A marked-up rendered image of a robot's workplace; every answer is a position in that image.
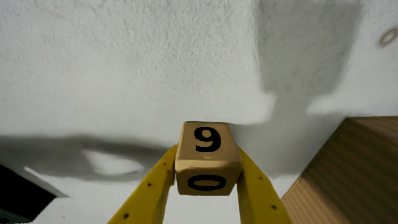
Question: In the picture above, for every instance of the brown cube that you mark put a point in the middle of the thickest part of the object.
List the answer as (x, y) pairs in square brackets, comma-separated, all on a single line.
[(207, 161)]

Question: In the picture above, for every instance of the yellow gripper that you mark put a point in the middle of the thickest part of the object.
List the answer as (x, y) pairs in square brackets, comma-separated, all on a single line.
[(258, 201)]

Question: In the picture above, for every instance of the brown cardboard box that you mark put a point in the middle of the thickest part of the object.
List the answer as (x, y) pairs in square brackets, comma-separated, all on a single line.
[(353, 179)]

